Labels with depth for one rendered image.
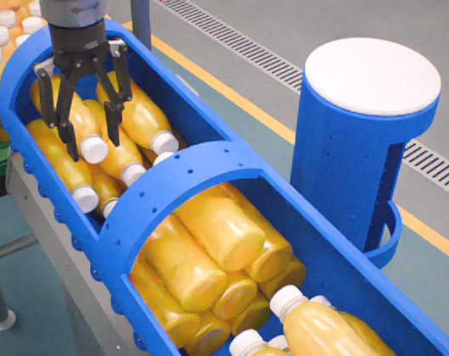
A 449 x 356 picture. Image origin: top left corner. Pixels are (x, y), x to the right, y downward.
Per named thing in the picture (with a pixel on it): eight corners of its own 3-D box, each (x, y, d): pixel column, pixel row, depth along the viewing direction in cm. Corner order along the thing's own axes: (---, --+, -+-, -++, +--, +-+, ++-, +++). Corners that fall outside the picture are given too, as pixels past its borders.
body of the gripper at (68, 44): (56, 35, 84) (65, 95, 90) (117, 18, 87) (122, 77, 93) (35, 10, 88) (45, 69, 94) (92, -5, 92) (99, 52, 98)
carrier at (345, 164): (272, 366, 186) (374, 373, 185) (304, 114, 127) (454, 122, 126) (273, 286, 207) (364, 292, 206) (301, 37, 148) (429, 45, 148)
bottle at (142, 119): (86, 87, 115) (136, 145, 104) (118, 61, 116) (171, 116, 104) (107, 111, 121) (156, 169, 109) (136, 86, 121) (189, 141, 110)
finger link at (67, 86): (85, 61, 90) (74, 61, 90) (69, 130, 96) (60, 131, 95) (73, 47, 93) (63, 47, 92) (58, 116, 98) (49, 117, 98)
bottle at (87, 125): (23, 104, 115) (64, 164, 103) (36, 69, 112) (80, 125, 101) (58, 109, 119) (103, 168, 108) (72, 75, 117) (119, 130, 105)
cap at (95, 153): (76, 156, 104) (81, 162, 103) (85, 135, 102) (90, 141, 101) (97, 158, 106) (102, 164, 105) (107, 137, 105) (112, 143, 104)
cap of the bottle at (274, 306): (305, 289, 77) (296, 279, 78) (278, 307, 75) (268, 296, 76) (305, 308, 79) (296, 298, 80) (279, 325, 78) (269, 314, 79)
